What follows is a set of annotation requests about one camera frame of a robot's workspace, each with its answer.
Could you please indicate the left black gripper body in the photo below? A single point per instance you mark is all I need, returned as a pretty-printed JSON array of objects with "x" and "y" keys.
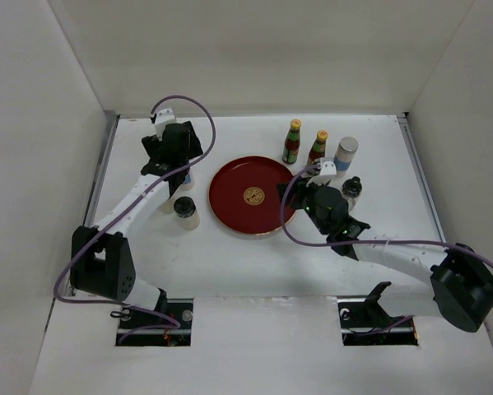
[{"x": 153, "y": 145}]

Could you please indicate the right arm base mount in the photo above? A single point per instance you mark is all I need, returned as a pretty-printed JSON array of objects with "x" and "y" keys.
[{"x": 364, "y": 322}]

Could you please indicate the silver-lid spice jar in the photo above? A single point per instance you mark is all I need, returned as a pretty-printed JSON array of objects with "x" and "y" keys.
[
  {"x": 344, "y": 155},
  {"x": 188, "y": 182}
]

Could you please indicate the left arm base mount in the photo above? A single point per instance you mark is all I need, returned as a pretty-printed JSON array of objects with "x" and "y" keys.
[{"x": 171, "y": 328}]

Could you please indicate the black grinder-top shaker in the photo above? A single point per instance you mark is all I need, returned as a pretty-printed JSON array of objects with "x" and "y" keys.
[
  {"x": 351, "y": 191},
  {"x": 168, "y": 206}
]

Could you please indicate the right metal table rail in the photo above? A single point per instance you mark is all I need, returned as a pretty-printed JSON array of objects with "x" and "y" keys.
[{"x": 420, "y": 175}]

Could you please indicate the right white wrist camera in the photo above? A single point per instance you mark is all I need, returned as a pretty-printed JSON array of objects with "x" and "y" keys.
[{"x": 325, "y": 172}]

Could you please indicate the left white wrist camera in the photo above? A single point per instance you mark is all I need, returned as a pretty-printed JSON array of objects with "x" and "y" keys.
[{"x": 161, "y": 119}]

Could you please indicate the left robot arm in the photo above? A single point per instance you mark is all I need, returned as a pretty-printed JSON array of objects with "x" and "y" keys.
[{"x": 102, "y": 259}]

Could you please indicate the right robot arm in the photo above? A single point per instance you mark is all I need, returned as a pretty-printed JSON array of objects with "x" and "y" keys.
[{"x": 451, "y": 281}]

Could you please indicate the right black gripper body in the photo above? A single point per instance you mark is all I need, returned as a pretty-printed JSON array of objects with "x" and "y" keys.
[{"x": 309, "y": 200}]

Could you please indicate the sauce bottle yellow cap front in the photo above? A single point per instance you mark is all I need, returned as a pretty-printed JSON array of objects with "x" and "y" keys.
[{"x": 318, "y": 149}]

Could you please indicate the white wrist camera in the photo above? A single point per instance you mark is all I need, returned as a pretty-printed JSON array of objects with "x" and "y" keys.
[
  {"x": 161, "y": 119},
  {"x": 325, "y": 172}
]

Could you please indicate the red round lacquer tray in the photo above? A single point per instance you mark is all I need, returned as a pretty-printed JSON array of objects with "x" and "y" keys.
[{"x": 243, "y": 194}]

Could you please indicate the sauce bottle yellow cap rear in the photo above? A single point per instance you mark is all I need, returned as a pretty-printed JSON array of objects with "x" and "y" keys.
[{"x": 292, "y": 143}]

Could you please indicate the metal table rail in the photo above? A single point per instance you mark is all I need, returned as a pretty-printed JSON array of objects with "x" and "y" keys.
[
  {"x": 420, "y": 175},
  {"x": 112, "y": 120}
]

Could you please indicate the left metal table rail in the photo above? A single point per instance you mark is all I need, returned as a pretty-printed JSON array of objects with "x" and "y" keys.
[{"x": 112, "y": 120}]

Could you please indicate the sauce bottle yellow cap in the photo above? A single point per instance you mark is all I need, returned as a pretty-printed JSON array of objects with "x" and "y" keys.
[
  {"x": 318, "y": 149},
  {"x": 292, "y": 143}
]

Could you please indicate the black-cap glass jar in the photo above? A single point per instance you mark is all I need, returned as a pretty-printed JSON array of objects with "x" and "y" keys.
[{"x": 186, "y": 212}]

